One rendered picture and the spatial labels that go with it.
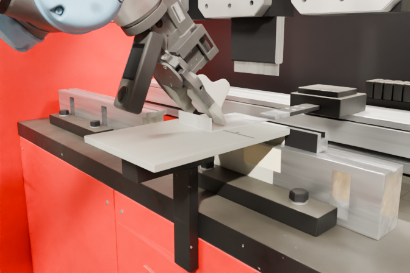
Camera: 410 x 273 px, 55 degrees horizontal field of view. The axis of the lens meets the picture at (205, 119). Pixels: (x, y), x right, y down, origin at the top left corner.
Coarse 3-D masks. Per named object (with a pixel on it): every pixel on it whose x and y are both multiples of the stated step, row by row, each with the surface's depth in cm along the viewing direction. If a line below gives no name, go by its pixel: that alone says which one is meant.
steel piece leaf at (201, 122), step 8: (184, 112) 65; (184, 120) 65; (192, 120) 64; (200, 120) 62; (208, 120) 60; (232, 120) 68; (240, 120) 68; (248, 120) 68; (200, 128) 62; (208, 128) 61; (216, 128) 62; (224, 128) 62; (232, 128) 63
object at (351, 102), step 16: (304, 96) 83; (320, 96) 80; (336, 96) 78; (352, 96) 80; (272, 112) 73; (288, 112) 73; (304, 112) 77; (320, 112) 81; (336, 112) 78; (352, 112) 81
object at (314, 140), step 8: (272, 120) 69; (288, 128) 63; (296, 128) 63; (304, 128) 64; (312, 128) 63; (288, 136) 64; (296, 136) 63; (304, 136) 61; (312, 136) 60; (320, 136) 60; (288, 144) 64; (296, 144) 63; (304, 144) 62; (312, 144) 60; (320, 144) 61
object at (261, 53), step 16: (272, 16) 63; (240, 32) 69; (256, 32) 66; (272, 32) 64; (240, 48) 69; (256, 48) 67; (272, 48) 64; (240, 64) 71; (256, 64) 68; (272, 64) 66
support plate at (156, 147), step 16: (128, 128) 63; (144, 128) 63; (160, 128) 63; (176, 128) 63; (192, 128) 63; (240, 128) 63; (256, 128) 63; (272, 128) 63; (96, 144) 56; (112, 144) 54; (128, 144) 54; (144, 144) 54; (160, 144) 54; (176, 144) 54; (192, 144) 54; (208, 144) 54; (224, 144) 54; (240, 144) 55; (128, 160) 50; (144, 160) 47; (160, 160) 47; (176, 160) 48; (192, 160) 50
